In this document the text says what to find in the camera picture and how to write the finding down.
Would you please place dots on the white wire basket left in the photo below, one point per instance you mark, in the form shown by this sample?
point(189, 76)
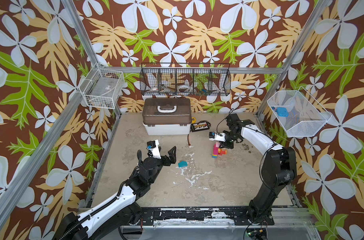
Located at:
point(101, 88)

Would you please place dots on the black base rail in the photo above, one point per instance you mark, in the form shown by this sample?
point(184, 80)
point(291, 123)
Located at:
point(239, 215)

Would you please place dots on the magenta rectangular block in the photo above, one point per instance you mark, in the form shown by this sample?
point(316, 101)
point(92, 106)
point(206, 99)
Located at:
point(215, 151)

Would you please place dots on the black wire basket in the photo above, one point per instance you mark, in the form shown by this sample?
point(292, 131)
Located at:
point(184, 79)

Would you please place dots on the teal arch block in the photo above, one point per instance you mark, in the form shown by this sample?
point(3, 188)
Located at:
point(182, 164)

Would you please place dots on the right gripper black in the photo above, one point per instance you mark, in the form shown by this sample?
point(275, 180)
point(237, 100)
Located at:
point(227, 140)

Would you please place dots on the orange supermarket block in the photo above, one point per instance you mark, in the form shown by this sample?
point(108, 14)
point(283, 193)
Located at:
point(223, 151)

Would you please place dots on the blue object in basket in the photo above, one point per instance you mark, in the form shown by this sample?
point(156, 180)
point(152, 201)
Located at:
point(282, 112)

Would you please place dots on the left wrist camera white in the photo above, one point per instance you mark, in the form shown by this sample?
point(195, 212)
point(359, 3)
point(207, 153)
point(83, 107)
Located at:
point(153, 149)

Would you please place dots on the white wire basket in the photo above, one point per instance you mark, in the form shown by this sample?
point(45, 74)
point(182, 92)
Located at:
point(101, 88)
point(306, 115)

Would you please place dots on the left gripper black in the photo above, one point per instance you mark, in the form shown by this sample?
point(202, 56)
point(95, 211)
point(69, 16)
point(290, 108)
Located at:
point(167, 162)

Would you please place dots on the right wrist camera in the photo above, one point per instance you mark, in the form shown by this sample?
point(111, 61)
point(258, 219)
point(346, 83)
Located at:
point(219, 137)

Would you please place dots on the white box brown lid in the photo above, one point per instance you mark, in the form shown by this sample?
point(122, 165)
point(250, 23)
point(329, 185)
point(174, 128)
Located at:
point(167, 116)

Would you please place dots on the white wire basket right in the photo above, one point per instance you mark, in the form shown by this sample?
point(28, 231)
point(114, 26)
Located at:
point(306, 115)

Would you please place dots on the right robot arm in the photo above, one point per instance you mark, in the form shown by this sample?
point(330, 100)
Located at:
point(277, 167)

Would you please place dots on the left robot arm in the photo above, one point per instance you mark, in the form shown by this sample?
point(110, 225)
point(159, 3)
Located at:
point(120, 208)

